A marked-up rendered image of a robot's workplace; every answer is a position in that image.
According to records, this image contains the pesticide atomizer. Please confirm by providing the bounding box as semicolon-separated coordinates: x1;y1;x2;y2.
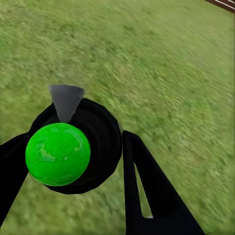
25;84;123;194

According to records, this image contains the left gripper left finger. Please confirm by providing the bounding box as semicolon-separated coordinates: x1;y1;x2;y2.
0;133;29;227

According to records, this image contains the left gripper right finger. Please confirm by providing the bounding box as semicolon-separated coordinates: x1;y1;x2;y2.
122;130;206;235

